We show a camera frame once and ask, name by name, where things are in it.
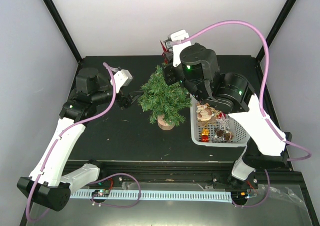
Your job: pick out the red foil gift ornament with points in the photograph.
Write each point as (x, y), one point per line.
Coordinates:
(205, 138)

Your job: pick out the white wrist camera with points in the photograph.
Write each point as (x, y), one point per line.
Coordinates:
(176, 36)
(122, 77)

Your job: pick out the wooden santa ornament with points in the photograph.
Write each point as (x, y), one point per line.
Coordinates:
(205, 113)

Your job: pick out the gold foil gift ornament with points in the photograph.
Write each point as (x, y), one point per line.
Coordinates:
(205, 131)

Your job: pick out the silver star ornament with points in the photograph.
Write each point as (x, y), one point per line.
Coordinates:
(223, 123)

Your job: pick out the black aluminium frame rail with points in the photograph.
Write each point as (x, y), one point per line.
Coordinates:
(183, 172)

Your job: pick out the red berry sprig ornament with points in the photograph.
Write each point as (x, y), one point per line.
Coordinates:
(221, 115)

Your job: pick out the black left rear frame post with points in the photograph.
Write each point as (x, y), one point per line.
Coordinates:
(62, 28)

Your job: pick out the small green christmas tree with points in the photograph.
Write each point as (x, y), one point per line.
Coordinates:
(161, 99)

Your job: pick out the pine cone ornament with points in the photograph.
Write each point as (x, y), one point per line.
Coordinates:
(222, 136)

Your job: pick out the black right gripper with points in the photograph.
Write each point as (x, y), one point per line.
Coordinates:
(169, 77)

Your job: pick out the white slotted cable duct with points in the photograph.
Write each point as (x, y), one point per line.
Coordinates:
(210, 196)

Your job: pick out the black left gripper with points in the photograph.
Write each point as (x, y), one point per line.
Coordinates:
(126, 100)

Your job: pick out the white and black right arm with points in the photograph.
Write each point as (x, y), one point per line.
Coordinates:
(196, 68)

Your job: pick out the black right rear frame post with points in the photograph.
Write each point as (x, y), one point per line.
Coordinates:
(285, 11)

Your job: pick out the red star tree topper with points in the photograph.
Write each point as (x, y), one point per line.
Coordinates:
(167, 54)

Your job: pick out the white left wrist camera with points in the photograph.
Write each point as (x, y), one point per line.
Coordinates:
(122, 77)

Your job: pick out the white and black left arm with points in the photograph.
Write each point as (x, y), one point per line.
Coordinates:
(94, 95)

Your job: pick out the white perforated plastic basket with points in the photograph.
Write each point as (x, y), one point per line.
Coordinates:
(211, 127)

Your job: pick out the black frame post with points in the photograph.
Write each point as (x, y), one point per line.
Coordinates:
(285, 11)
(62, 28)

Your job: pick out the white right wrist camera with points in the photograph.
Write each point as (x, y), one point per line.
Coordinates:
(176, 36)

